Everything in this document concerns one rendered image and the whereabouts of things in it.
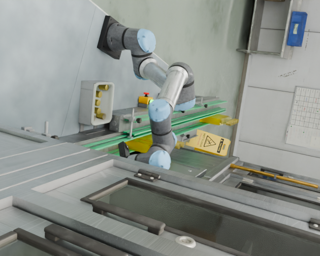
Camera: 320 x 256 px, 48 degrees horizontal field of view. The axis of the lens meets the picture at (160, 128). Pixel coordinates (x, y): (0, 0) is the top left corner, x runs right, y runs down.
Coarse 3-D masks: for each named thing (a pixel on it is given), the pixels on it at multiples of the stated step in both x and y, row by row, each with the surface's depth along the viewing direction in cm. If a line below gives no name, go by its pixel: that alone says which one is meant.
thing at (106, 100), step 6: (96, 84) 180; (102, 84) 185; (108, 84) 190; (102, 90) 197; (108, 90) 196; (102, 96) 198; (108, 96) 196; (102, 102) 198; (108, 102) 197; (102, 108) 199; (108, 108) 197; (108, 114) 198; (96, 120) 192; (102, 120) 194; (108, 120) 197
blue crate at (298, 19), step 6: (294, 12) 639; (300, 12) 634; (294, 18) 641; (300, 18) 637; (306, 18) 666; (294, 24) 643; (300, 24) 637; (294, 30) 645; (300, 30) 640; (288, 36) 652; (294, 36) 645; (300, 36) 641; (288, 42) 652; (294, 42) 647; (300, 42) 678
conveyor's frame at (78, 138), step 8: (208, 96) 360; (216, 96) 358; (112, 112) 206; (120, 112) 209; (128, 112) 212; (136, 112) 215; (144, 112) 223; (104, 128) 207; (64, 136) 178; (72, 136) 180; (80, 136) 182; (88, 136) 184; (96, 136) 186; (104, 136) 190; (112, 136) 196; (80, 144) 172
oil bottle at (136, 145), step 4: (132, 140) 200; (136, 140) 201; (140, 140) 202; (128, 144) 201; (132, 144) 200; (136, 144) 199; (140, 144) 198; (144, 144) 197; (148, 144) 196; (132, 148) 201; (136, 148) 199; (140, 148) 198; (144, 148) 197; (148, 148) 196; (144, 152) 197
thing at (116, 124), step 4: (112, 116) 200; (116, 116) 199; (112, 120) 201; (116, 120) 200; (120, 120) 199; (112, 124) 200; (116, 124) 200; (120, 124) 200; (112, 128) 202; (116, 128) 200; (120, 128) 200
